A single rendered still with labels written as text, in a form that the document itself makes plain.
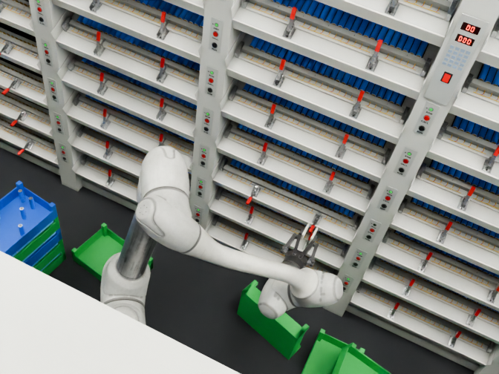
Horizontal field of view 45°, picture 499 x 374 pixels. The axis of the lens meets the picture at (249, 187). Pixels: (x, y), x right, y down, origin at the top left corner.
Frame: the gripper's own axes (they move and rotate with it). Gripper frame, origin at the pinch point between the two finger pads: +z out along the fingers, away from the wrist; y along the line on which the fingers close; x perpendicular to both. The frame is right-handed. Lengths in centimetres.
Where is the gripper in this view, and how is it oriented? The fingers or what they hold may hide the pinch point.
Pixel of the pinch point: (309, 233)
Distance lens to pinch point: 227.9
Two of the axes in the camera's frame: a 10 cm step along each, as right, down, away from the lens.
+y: 9.0, 4.0, -1.9
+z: 4.0, -5.7, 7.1
